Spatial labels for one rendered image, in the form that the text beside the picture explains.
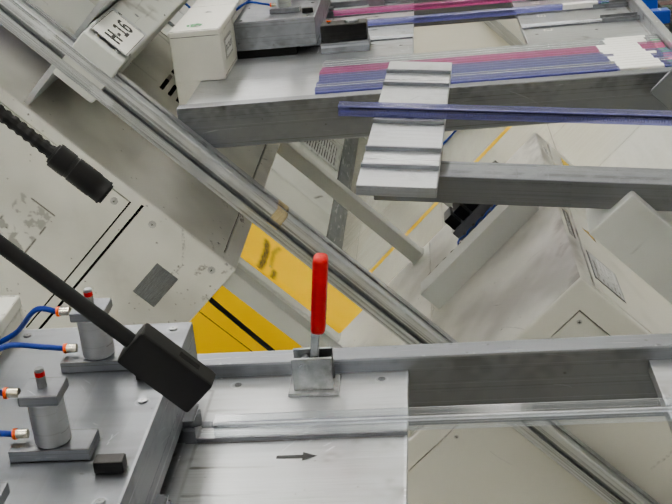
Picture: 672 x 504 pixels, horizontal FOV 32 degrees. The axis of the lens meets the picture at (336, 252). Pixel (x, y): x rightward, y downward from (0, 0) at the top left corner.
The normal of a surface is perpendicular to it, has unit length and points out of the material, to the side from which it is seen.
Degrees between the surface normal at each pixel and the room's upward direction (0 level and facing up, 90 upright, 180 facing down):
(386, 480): 45
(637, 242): 90
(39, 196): 90
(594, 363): 90
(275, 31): 90
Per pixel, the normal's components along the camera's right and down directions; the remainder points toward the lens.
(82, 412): -0.08, -0.92
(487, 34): -0.07, 0.40
